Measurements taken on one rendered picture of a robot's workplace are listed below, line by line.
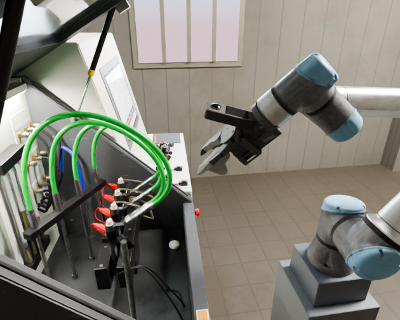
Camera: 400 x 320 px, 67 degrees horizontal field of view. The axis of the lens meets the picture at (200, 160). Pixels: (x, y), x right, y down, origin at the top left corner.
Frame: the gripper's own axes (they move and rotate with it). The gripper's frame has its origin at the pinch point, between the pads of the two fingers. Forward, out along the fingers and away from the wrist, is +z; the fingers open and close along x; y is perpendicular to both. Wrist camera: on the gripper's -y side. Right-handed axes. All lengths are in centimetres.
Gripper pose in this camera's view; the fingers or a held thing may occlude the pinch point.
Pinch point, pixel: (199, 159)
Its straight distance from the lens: 75.7
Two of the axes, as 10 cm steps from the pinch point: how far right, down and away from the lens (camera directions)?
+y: 7.5, 5.6, 3.4
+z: -6.5, 5.6, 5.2
